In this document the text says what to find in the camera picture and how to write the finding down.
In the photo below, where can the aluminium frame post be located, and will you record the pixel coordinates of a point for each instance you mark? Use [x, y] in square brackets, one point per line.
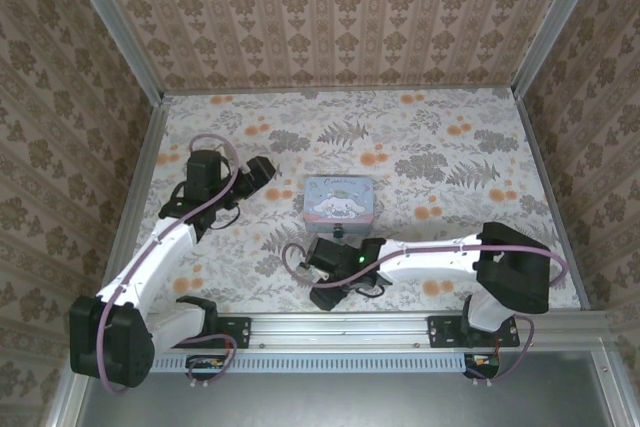
[112, 22]
[547, 19]

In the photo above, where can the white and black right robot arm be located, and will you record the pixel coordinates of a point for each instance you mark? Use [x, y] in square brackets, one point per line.
[425, 267]

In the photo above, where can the aluminium side frame rail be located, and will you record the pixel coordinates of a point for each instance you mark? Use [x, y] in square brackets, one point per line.
[552, 197]
[145, 172]

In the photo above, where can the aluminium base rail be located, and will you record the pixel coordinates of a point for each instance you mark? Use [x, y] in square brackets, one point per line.
[340, 329]

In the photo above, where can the cartoon dog tin box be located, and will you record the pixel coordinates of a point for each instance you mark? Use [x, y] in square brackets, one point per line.
[340, 199]

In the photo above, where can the floral table cover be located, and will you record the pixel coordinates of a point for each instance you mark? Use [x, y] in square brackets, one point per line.
[400, 147]

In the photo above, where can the grey metal sheet panel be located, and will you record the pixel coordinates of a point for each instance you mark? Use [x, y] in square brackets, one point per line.
[350, 399]

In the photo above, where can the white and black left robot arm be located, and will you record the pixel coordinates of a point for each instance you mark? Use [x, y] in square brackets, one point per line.
[160, 257]

